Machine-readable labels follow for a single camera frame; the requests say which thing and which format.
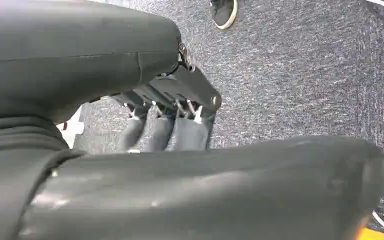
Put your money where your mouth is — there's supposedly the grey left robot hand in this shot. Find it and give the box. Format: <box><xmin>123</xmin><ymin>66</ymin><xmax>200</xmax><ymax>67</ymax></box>
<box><xmin>0</xmin><ymin>0</ymin><xmax>384</xmax><ymax>240</ymax></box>

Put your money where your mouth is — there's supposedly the white flat object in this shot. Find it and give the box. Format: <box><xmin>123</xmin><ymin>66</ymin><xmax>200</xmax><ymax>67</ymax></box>
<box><xmin>56</xmin><ymin>105</ymin><xmax>86</xmax><ymax>149</ymax></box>

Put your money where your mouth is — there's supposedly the ribbed grey left arm sleeve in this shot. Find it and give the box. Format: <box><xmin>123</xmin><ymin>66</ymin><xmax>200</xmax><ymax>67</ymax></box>
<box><xmin>0</xmin><ymin>116</ymin><xmax>71</xmax><ymax>155</ymax></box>

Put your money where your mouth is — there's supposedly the black shoe with white sole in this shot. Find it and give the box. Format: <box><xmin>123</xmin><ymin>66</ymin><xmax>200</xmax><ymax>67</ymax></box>
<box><xmin>209</xmin><ymin>0</ymin><xmax>239</xmax><ymax>31</ymax></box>

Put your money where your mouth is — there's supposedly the orange yellow flat object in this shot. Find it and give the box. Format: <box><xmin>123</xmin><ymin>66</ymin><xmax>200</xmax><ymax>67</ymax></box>
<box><xmin>357</xmin><ymin>227</ymin><xmax>384</xmax><ymax>240</ymax></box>

